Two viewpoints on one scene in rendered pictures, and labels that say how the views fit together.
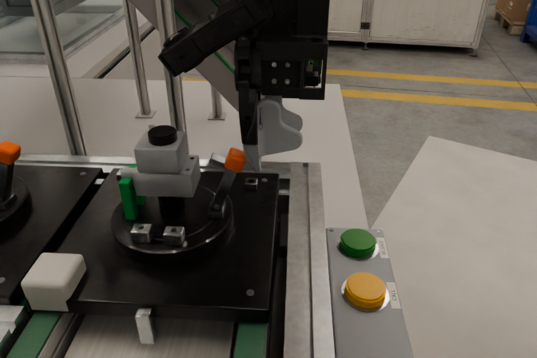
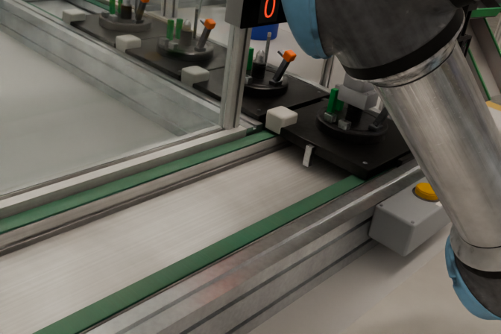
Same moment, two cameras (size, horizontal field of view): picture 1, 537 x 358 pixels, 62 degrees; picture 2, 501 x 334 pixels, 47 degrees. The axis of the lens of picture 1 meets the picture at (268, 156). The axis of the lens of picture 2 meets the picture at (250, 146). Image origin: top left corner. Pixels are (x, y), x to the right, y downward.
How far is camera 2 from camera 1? 0.64 m
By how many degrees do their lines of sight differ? 32
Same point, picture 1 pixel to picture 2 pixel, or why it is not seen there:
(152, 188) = (346, 97)
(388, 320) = (427, 205)
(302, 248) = (411, 168)
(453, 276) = not seen: outside the picture
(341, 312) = (405, 191)
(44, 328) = (266, 136)
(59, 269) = (285, 112)
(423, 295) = not seen: hidden behind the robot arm
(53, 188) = (300, 91)
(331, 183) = not seen: hidden behind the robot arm
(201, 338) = (331, 179)
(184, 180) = (363, 98)
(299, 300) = (388, 179)
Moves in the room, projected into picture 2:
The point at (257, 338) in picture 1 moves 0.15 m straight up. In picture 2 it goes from (355, 182) to (376, 101)
